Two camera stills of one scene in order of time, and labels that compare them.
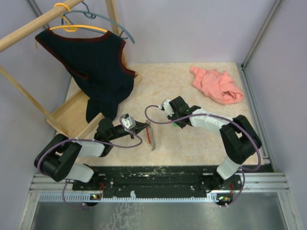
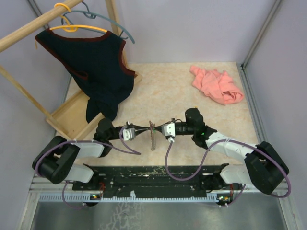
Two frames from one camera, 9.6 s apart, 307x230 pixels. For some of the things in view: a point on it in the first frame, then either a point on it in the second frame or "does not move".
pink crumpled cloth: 218,85 does not move
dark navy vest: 95,63 does not move
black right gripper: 181,125 -> 159,128
